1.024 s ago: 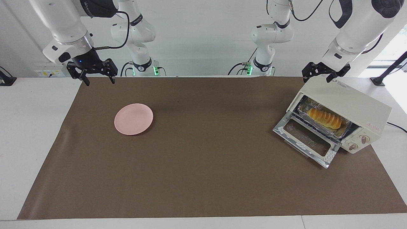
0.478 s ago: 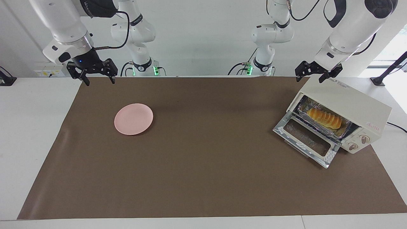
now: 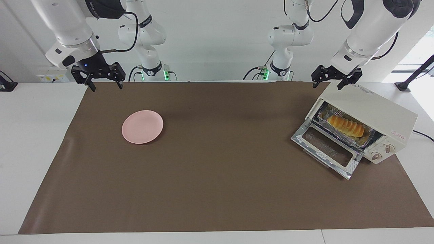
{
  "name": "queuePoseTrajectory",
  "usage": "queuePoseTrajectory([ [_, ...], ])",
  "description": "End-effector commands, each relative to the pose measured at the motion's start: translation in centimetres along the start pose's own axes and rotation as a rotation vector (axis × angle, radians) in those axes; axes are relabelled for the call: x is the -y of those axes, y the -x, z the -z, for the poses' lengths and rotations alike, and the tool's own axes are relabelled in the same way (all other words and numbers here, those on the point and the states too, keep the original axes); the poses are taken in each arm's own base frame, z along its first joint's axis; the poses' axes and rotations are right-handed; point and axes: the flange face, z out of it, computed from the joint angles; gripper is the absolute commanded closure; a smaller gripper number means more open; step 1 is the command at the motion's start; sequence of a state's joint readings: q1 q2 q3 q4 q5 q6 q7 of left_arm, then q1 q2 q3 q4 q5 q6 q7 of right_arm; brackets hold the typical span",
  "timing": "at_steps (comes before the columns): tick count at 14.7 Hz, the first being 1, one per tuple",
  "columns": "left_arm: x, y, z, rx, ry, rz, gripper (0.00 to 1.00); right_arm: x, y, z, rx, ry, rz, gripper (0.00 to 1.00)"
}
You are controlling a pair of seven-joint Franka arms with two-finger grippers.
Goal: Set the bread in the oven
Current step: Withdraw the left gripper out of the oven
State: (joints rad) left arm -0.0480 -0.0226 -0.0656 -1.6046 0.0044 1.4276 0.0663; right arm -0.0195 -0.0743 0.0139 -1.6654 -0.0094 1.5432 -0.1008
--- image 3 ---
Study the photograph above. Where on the small oven control knob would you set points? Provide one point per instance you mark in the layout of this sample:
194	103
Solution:
376	156

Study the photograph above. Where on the cream toaster oven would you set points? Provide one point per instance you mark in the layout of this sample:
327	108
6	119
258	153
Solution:
373	105

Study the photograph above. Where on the black table clamp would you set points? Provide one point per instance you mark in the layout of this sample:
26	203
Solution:
8	85

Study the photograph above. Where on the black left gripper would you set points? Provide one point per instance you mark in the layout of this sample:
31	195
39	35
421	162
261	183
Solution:
335	72

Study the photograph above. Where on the aluminium foil tray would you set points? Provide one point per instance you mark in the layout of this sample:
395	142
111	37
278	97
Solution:
323	118

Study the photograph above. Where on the white wall socket box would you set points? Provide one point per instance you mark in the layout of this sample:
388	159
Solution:
51	76

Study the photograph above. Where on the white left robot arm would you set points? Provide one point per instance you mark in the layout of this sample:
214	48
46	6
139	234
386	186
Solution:
369	30

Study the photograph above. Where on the golden ridged bread roll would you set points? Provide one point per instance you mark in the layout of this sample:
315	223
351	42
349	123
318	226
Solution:
346	125

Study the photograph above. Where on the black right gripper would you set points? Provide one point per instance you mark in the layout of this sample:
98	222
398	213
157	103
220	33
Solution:
96	66

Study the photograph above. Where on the glass oven door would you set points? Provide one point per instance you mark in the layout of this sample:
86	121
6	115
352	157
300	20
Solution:
352	166

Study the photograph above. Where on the brown table mat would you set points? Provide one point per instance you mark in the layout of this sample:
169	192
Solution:
220	189

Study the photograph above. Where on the large oven control knob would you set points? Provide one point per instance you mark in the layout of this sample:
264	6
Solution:
389	148

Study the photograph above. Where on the black camera stand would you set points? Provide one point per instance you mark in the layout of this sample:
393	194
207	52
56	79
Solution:
412	78

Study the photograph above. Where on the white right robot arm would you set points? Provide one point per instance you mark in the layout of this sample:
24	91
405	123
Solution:
67	23

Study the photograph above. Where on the pink round plate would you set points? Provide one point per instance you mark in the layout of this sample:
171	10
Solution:
142	127

